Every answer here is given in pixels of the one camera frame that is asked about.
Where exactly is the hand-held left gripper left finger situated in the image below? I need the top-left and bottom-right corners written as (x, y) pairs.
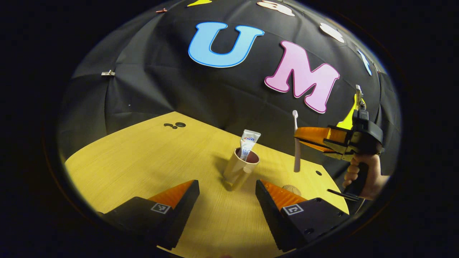
top-left (97, 180), bottom-right (200, 251)

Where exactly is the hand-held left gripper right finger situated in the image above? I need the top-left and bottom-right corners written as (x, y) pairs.
top-left (255, 179), bottom-right (350, 252)

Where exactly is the pale pink toothbrush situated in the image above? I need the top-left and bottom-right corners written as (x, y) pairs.
top-left (292, 110), bottom-right (301, 173)

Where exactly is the beige cup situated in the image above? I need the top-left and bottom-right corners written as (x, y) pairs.
top-left (223, 147), bottom-right (260, 191)

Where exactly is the white toothpaste tube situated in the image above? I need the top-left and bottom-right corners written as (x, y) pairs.
top-left (240, 129), bottom-right (261, 161)

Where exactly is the wooden desktop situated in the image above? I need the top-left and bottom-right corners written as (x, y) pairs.
top-left (65, 111), bottom-right (350, 258)

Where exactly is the black backdrop cloth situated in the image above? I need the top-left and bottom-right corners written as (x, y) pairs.
top-left (57, 0), bottom-right (402, 180)

